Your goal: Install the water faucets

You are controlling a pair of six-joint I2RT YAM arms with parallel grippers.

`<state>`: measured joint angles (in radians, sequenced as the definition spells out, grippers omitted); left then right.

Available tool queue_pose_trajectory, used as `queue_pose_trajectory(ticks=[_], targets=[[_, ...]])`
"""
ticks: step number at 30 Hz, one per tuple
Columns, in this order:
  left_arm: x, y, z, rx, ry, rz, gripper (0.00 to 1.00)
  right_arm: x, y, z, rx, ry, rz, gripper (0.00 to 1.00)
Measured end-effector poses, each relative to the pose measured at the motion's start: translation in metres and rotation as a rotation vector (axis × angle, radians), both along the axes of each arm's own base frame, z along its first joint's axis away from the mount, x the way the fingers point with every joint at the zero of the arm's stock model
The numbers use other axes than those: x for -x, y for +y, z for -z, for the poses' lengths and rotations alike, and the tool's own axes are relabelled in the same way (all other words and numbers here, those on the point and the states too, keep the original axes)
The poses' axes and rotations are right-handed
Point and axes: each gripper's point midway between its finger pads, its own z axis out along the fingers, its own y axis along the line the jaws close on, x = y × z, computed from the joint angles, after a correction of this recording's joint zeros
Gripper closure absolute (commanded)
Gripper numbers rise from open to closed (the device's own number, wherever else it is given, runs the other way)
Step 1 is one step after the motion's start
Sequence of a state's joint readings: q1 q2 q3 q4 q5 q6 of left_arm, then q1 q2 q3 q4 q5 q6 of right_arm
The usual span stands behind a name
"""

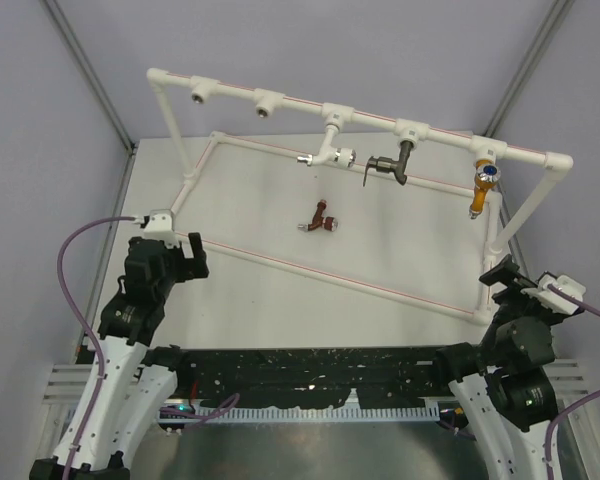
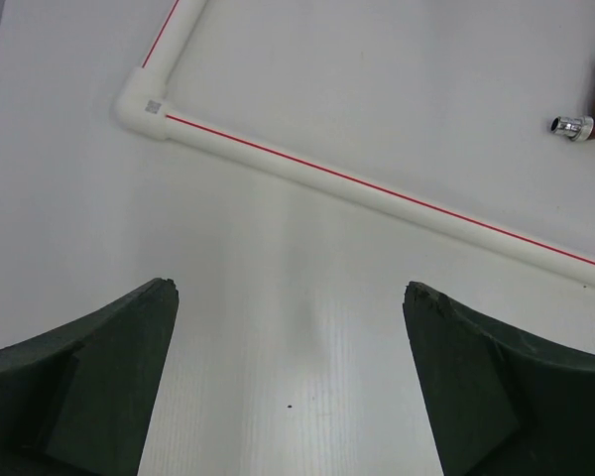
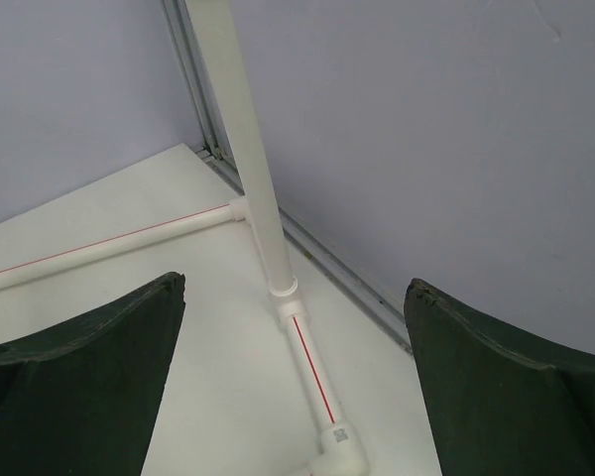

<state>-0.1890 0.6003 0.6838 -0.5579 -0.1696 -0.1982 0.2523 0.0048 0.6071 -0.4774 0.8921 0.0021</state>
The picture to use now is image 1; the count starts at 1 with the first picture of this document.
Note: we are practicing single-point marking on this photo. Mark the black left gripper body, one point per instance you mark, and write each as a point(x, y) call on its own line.
point(180, 268)

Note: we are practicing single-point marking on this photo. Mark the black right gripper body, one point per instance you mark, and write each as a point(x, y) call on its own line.
point(512, 302)

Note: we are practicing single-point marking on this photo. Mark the brown red water faucet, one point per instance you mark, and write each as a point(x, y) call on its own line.
point(320, 220)

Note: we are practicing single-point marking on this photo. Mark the white PVC pipe frame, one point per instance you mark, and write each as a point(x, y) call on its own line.
point(556, 166)

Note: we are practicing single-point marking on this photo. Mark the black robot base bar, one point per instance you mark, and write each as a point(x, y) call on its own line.
point(317, 378)

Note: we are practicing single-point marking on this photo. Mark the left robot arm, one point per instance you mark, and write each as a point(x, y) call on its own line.
point(126, 386)

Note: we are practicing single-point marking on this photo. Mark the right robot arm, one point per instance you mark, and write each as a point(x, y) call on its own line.
point(501, 384)

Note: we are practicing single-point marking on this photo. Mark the orange yellow water faucet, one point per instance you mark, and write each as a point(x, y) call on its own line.
point(487, 176)

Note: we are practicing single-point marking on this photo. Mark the white water faucet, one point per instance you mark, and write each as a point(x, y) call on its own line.
point(328, 154)

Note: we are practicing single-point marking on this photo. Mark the dark grey lever faucet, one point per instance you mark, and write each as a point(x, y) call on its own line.
point(386, 165)

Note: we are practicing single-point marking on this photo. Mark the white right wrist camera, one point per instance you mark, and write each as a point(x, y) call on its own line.
point(561, 294)

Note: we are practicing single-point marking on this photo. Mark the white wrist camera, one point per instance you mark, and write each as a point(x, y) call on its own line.
point(158, 225)
point(561, 294)

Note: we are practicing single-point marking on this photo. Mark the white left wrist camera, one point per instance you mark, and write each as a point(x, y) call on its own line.
point(158, 225)

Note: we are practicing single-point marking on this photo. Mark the white slotted cable duct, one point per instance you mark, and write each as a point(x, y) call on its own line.
point(349, 413)

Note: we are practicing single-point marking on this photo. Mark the grey aluminium frame post left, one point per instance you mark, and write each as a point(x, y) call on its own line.
point(70, 40)

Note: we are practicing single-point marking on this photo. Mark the grey aluminium frame post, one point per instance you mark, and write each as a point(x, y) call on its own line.
point(70, 40)
point(550, 25)

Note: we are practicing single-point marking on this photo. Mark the grey aluminium frame post right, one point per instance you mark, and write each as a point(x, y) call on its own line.
point(550, 25)

